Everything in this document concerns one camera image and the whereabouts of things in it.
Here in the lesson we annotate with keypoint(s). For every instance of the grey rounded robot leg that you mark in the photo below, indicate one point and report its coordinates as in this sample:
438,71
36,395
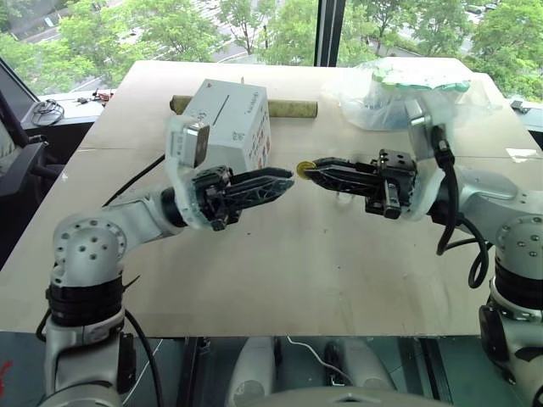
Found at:
250,369
360,364

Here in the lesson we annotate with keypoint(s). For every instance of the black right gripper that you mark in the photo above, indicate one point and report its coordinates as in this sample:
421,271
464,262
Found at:
392,182

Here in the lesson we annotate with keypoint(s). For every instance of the white box with slot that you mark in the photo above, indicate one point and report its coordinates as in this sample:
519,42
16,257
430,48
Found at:
231,120

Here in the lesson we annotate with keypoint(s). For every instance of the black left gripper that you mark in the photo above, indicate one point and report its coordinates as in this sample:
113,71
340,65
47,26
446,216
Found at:
212,191

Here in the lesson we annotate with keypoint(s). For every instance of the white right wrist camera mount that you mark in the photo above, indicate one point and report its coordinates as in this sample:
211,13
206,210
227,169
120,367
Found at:
424,127

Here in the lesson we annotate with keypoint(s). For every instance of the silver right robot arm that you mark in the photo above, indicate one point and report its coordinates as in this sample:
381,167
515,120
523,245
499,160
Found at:
515,241

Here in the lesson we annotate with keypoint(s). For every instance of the small red and black parts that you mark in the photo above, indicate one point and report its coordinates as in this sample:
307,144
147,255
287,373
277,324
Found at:
95,96

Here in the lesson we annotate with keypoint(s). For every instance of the black equipment with antenna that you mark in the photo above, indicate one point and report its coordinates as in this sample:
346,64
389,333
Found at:
17,157

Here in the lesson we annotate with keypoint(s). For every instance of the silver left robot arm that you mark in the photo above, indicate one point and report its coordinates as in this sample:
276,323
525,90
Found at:
91,250

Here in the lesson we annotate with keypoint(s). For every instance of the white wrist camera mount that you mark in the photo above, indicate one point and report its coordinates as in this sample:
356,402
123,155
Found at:
180,146
424,127

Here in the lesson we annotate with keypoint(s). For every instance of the clear plastic bag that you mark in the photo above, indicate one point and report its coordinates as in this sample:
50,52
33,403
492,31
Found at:
373,106

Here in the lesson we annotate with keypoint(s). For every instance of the small black clip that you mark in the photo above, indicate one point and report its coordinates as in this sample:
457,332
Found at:
519,105

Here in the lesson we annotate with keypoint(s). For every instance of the gold coin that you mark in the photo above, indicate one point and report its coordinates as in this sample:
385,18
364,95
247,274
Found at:
303,169

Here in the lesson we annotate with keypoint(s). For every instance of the green and white packet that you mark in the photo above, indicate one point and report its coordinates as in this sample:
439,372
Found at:
420,78

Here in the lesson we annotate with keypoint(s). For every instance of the dark window frame post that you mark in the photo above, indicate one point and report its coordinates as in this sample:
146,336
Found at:
328,29

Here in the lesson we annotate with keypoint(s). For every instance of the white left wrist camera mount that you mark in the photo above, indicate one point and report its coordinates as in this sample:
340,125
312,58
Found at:
180,146

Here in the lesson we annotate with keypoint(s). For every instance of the brown cardboard tube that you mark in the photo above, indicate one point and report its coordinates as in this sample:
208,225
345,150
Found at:
292,109

